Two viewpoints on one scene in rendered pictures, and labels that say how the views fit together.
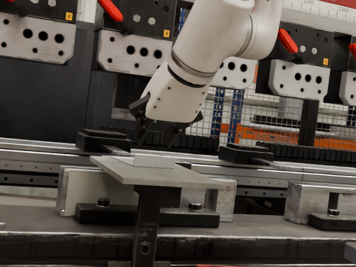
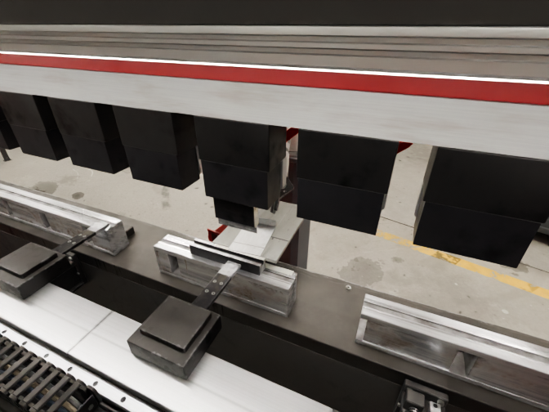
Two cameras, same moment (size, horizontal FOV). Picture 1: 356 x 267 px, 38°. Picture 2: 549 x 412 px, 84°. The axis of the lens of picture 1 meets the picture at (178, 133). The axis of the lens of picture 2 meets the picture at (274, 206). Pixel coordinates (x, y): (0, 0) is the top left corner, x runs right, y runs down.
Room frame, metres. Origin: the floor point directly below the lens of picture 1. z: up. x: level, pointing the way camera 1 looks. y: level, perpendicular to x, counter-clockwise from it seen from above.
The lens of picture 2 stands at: (1.43, 0.56, 1.48)
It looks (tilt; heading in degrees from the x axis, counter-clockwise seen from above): 31 degrees down; 225
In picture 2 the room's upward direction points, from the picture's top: straight up
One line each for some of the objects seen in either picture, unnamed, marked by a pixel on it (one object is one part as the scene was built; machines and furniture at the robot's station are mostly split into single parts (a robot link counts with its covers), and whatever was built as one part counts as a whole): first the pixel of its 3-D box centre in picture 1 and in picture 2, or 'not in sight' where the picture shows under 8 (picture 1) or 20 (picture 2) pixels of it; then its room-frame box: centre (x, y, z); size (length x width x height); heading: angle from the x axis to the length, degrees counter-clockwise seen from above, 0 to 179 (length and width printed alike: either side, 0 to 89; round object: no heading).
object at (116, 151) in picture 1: (110, 144); (201, 301); (1.24, 0.16, 1.01); 0.26 x 0.12 x 0.05; 22
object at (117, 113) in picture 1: (136, 98); (235, 210); (1.09, 0.10, 1.13); 0.10 x 0.02 x 0.10; 112
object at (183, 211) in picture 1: (149, 215); not in sight; (1.05, 0.04, 0.89); 0.30 x 0.05 x 0.03; 112
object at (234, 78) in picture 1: (218, 49); (162, 142); (1.15, -0.07, 1.26); 0.15 x 0.09 x 0.17; 112
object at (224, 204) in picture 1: (149, 194); (222, 272); (1.11, 0.05, 0.92); 0.39 x 0.06 x 0.10; 112
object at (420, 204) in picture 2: not in sight; (476, 196); (0.93, 0.49, 1.26); 0.15 x 0.09 x 0.17; 112
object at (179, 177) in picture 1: (151, 171); (265, 224); (0.95, 0.04, 1.00); 0.26 x 0.18 x 0.01; 22
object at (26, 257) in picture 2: (259, 157); (60, 248); (1.39, -0.23, 1.01); 0.26 x 0.12 x 0.05; 22
